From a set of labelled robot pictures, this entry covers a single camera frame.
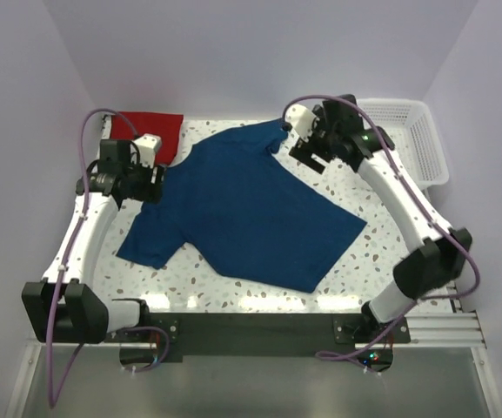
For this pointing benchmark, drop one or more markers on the white plastic basket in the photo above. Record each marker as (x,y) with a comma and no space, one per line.
(410,125)

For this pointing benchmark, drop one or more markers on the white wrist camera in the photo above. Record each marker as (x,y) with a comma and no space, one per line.
(147,147)
(300,119)

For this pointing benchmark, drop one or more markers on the folded red t shirt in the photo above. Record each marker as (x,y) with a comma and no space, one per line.
(164,125)

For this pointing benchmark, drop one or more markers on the aluminium frame rail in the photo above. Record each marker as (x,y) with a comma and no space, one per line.
(445,324)

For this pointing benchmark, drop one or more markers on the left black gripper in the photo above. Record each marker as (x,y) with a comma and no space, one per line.
(152,192)

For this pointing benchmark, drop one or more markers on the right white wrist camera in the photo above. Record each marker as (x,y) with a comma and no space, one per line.
(300,119)

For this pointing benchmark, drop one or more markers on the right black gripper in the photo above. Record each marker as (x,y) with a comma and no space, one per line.
(303,151)

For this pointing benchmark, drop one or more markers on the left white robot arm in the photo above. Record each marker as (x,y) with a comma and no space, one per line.
(62,307)

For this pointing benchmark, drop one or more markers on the blue t shirt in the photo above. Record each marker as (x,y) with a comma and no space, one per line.
(247,215)

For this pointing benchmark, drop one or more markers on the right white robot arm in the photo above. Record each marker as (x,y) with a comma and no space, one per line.
(437,250)

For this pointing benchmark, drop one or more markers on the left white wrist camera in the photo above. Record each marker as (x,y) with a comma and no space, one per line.
(147,147)

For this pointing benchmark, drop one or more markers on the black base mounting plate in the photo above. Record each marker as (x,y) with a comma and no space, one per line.
(169,337)

